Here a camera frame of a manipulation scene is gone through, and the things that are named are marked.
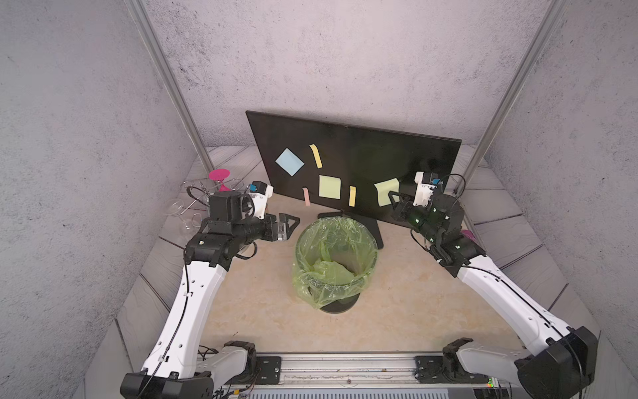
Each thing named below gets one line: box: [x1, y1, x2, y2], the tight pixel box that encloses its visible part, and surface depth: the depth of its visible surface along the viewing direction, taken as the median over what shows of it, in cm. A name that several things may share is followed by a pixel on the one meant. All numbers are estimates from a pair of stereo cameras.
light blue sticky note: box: [274, 147, 305, 178], surface depth 84 cm
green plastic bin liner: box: [292, 216, 378, 310], surface depth 76 cm
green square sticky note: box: [319, 174, 341, 200], surface depth 84 cm
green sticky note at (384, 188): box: [373, 177, 400, 207], surface depth 74 cm
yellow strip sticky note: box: [309, 143, 324, 169], surface depth 77 cm
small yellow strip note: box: [348, 185, 357, 207], surface depth 84 cm
